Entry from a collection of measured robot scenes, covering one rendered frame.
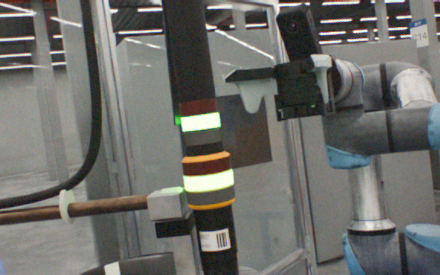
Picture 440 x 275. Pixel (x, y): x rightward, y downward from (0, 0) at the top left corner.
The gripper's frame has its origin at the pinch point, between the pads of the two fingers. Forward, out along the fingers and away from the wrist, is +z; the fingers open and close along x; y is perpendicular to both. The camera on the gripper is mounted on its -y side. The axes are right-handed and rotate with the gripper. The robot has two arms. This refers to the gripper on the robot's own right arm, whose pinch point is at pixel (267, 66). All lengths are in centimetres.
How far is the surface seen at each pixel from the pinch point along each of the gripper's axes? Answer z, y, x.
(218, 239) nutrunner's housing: 18.2, 15.4, -1.3
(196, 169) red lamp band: 19.0, 9.2, -0.6
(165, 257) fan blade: 7.3, 21.8, 14.2
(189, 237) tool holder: 19.1, 15.0, 1.1
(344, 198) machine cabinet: -376, 106, 103
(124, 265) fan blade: 10.7, 21.9, 17.9
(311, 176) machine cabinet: -347, 77, 123
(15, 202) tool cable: 25.0, 10.3, 16.2
